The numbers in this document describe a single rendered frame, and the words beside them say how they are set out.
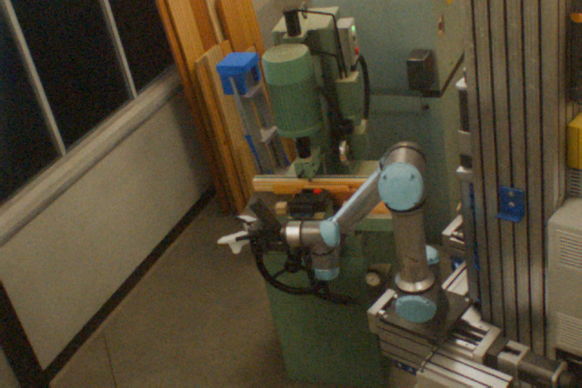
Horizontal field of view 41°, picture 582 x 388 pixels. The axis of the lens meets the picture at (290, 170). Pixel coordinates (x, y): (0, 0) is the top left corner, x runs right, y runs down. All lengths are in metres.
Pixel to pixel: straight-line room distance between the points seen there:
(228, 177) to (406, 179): 2.65
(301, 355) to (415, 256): 1.33
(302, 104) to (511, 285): 0.96
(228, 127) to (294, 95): 1.67
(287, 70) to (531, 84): 0.97
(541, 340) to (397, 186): 0.80
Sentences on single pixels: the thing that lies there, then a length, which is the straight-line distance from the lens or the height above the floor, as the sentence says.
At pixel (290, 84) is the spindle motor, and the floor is 1.42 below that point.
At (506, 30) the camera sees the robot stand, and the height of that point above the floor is 1.75.
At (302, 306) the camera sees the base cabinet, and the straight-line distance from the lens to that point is 3.26.
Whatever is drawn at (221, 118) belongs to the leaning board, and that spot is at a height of 0.65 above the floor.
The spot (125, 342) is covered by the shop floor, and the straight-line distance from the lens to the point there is 4.08.
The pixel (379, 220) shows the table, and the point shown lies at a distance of 2.89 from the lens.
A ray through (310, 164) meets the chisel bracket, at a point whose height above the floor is 1.06.
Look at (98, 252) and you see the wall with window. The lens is 4.11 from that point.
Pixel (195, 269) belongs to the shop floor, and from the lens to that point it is 4.39.
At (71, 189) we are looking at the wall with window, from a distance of 3.90.
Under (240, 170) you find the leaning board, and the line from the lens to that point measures 4.56.
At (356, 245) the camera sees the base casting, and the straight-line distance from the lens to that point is 2.98.
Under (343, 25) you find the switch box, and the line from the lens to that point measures 3.04.
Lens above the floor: 2.54
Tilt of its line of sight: 30 degrees down
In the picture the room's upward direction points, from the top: 12 degrees counter-clockwise
